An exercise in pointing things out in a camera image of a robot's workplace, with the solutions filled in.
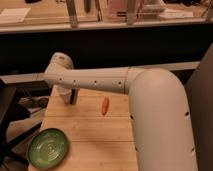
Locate metal frame post left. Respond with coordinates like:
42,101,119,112
66,0,78,28

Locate orange carrot toy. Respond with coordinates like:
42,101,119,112
101,97,109,116

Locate green glass plate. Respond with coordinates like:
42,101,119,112
27,128,69,170

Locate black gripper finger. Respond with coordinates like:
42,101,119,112
70,89,79,105

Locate black office chair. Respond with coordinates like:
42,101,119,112
0,79,41,167

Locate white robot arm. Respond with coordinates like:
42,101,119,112
44,52,198,171

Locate white ceramic cup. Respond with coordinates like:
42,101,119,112
60,90,71,104

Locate metal frame post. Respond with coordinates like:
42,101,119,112
126,0,136,25
66,0,78,28

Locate white paper sheet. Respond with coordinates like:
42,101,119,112
0,8,30,24

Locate metal frame post right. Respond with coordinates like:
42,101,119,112
126,0,136,25

